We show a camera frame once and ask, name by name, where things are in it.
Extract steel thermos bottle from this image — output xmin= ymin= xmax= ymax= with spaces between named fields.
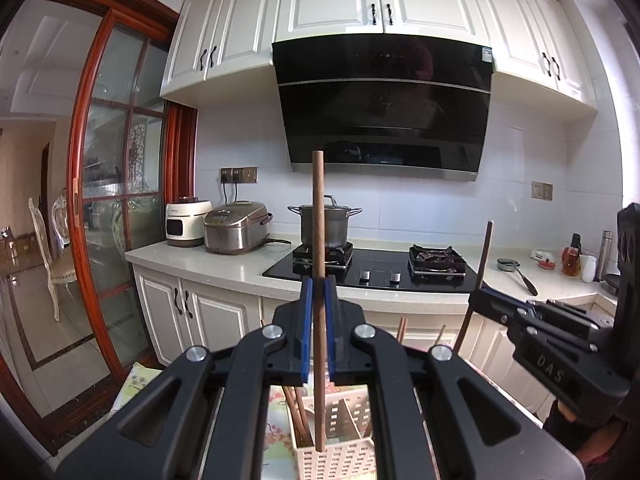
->
xmin=597 ymin=230 xmax=613 ymax=281

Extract steel rice cooker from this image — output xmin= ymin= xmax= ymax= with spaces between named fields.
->
xmin=203 ymin=201 xmax=274 ymax=256

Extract red wooden door frame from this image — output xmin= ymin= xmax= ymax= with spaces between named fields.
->
xmin=0 ymin=0 xmax=198 ymax=456

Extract white plastic utensil basket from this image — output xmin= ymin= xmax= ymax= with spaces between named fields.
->
xmin=287 ymin=384 xmax=377 ymax=480

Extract black glass gas stove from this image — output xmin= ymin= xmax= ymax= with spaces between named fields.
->
xmin=261 ymin=242 xmax=480 ymax=292

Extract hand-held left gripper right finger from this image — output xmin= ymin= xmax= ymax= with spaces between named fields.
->
xmin=322 ymin=277 xmax=586 ymax=480

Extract white ornate dining chair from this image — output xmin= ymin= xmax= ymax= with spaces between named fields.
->
xmin=52 ymin=187 xmax=76 ymax=261
xmin=27 ymin=197 xmax=76 ymax=323

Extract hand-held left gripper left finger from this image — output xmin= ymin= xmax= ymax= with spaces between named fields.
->
xmin=55 ymin=275 xmax=315 ymax=480

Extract amber oil bottle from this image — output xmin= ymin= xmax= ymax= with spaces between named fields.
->
xmin=561 ymin=232 xmax=583 ymax=277

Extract white countertop cooker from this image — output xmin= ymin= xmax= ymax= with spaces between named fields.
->
xmin=165 ymin=196 xmax=213 ymax=248

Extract small saucepan with black handle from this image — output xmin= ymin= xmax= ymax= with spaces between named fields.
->
xmin=496 ymin=257 xmax=539 ymax=297

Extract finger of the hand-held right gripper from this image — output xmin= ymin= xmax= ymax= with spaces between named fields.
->
xmin=467 ymin=287 xmax=615 ymax=356

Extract white wall cabinet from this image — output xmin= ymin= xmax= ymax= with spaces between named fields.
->
xmin=160 ymin=0 xmax=286 ymax=106
xmin=272 ymin=0 xmax=496 ymax=43
xmin=465 ymin=0 xmax=598 ymax=121

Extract glass sliding door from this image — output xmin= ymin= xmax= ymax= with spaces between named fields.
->
xmin=67 ymin=7 xmax=173 ymax=371

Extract black range hood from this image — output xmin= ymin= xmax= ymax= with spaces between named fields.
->
xmin=271 ymin=35 xmax=495 ymax=182

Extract gold wall socket panel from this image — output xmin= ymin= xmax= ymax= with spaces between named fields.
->
xmin=220 ymin=166 xmax=259 ymax=185

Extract dark cooking pot with lid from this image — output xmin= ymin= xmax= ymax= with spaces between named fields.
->
xmin=287 ymin=195 xmax=363 ymax=251

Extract white kitchen base cabinets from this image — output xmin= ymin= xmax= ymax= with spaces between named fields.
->
xmin=125 ymin=245 xmax=621 ymax=421

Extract floral tablecloth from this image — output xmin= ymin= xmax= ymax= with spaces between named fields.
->
xmin=112 ymin=360 xmax=301 ymax=480

